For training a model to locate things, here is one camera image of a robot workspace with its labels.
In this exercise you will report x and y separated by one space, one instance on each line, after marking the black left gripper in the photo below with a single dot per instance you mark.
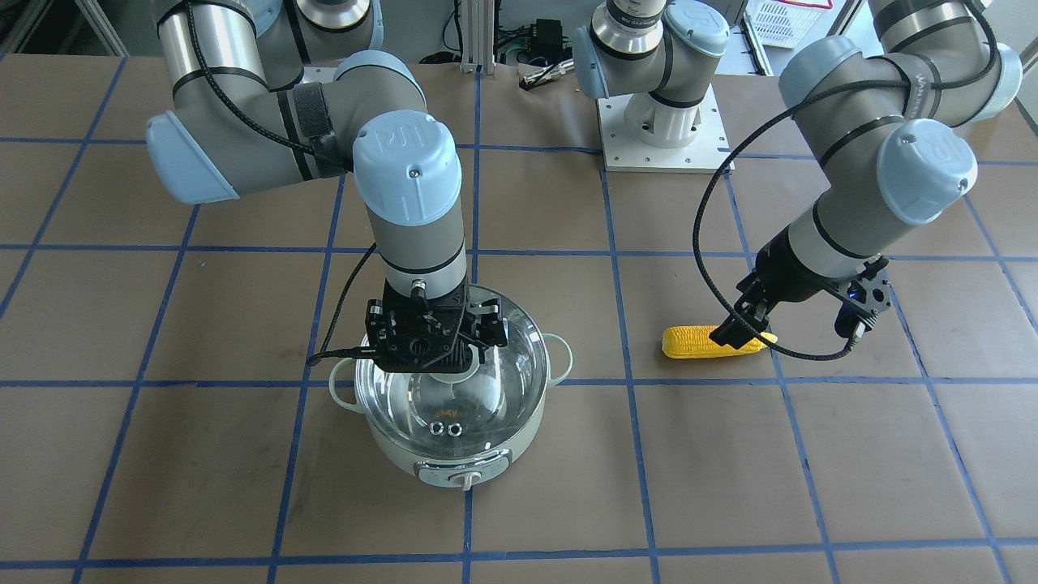
788 270

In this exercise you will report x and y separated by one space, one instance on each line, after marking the mint green cooking pot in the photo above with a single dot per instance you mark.
463 475

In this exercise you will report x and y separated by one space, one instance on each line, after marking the white plastic basket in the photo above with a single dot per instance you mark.
784 24

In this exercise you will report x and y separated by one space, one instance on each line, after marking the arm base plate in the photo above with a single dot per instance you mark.
641 135

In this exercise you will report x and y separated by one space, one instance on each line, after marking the aluminium frame post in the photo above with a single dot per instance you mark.
478 26

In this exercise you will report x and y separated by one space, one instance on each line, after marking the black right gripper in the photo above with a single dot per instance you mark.
377 324

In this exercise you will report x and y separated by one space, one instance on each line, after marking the glass pot lid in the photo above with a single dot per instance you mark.
494 407

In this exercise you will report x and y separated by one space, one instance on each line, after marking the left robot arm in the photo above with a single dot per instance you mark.
882 129

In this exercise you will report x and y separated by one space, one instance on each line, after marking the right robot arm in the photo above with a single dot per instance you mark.
273 93

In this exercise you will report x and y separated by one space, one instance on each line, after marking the black power adapter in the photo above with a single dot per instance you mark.
546 40

